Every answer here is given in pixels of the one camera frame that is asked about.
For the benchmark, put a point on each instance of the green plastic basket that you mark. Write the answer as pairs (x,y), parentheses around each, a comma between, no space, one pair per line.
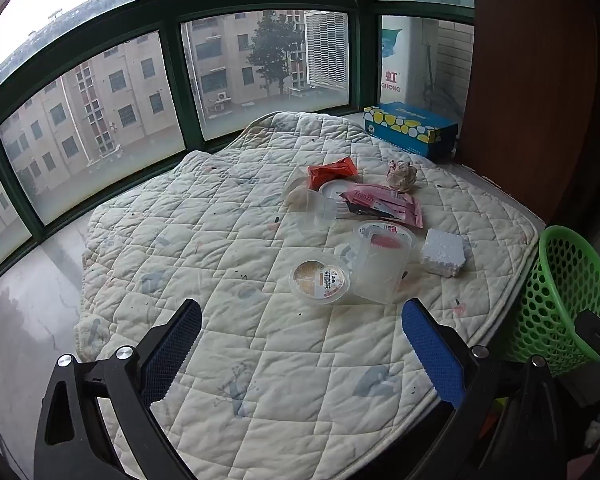
(555,285)

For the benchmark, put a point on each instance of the white foam block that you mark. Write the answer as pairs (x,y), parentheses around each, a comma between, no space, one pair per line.
(442,252)

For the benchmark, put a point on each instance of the white printed appliance box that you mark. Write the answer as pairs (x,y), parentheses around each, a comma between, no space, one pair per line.
(397,60)

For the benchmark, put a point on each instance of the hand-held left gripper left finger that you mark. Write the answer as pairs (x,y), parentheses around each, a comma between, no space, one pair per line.
(172,350)

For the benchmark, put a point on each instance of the green window frame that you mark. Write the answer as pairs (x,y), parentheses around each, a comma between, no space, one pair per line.
(172,60)

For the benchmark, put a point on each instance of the beige apartment building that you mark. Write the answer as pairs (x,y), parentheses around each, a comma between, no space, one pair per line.
(110,95)

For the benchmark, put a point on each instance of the white quilted mat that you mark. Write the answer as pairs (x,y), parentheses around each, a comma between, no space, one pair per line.
(230,260)

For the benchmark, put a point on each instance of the clear plastic cup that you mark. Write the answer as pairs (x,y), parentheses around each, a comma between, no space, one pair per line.
(320,212)

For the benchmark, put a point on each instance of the blue dotted tissue box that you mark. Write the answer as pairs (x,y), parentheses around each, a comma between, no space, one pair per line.
(410,127)

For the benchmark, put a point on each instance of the clear container with lid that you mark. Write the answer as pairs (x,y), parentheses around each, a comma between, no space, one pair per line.
(380,265)

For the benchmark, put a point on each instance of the white louvred vent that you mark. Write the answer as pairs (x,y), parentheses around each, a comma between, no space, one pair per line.
(326,50)

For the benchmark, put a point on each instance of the crumpled paper ball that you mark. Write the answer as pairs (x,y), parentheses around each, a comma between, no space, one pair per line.
(401,176)

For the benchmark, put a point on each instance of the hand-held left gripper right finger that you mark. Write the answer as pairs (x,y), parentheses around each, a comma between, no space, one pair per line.
(432,350)

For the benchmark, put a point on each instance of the pink snack wrapper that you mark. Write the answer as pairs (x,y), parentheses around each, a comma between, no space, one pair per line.
(390,205)

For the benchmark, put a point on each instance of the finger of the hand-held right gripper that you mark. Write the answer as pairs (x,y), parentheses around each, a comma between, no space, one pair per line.
(597,332)

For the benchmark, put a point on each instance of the labelled pudding cup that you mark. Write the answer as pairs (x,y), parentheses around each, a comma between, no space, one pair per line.
(320,281)

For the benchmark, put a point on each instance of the brown wooden cabinet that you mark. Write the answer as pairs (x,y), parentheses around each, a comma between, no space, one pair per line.
(530,85)

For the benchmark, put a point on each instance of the orange snack wrapper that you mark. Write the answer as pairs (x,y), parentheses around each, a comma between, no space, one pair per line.
(330,172)

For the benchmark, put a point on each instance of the green tree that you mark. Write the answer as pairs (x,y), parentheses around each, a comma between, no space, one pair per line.
(275,50)

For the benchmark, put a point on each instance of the white plastic cup lid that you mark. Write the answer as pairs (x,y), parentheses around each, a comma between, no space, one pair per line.
(332,191)

